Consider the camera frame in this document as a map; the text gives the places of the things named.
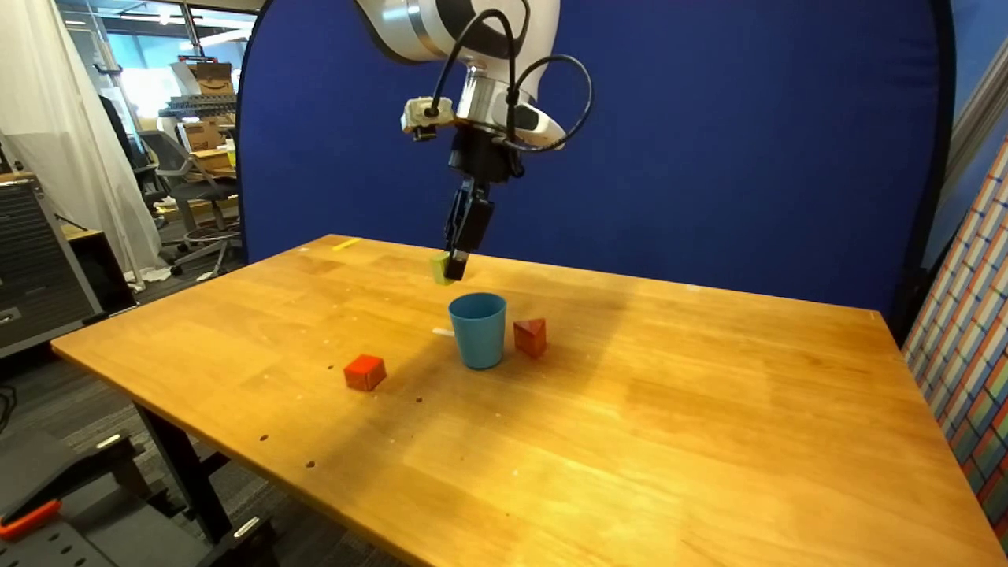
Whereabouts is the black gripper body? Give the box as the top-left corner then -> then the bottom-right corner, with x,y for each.
450,125 -> 524,185

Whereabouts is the yellow cube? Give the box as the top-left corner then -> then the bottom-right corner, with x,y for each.
431,258 -> 447,285

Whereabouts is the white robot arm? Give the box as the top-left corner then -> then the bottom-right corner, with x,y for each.
352,0 -> 568,281

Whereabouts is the blue plastic cup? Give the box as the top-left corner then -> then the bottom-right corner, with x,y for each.
447,293 -> 506,373

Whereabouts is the red cube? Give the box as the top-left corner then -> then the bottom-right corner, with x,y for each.
345,353 -> 388,390

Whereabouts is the orange triangular block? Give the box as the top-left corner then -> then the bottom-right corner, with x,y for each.
514,318 -> 548,356

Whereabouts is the blue backdrop screen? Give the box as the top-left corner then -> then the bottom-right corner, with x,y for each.
240,0 -> 954,324

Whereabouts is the black table leg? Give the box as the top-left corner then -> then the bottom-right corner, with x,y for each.
138,410 -> 229,542

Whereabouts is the white curtain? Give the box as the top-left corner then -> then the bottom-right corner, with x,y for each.
0,0 -> 171,287

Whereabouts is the black equipment case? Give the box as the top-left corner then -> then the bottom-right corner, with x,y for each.
0,179 -> 101,356

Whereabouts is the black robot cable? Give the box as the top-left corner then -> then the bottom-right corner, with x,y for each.
425,6 -> 597,156

